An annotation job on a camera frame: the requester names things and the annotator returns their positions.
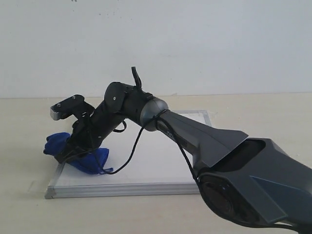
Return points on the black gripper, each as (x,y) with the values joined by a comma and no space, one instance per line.
(89,133)

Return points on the blue cloth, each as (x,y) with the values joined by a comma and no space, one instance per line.
(92,163)

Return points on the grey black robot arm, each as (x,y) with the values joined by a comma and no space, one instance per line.
(251,182)

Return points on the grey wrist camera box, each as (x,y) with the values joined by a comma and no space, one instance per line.
(72,106)

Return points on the white board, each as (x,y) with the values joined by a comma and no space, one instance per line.
(157,168)

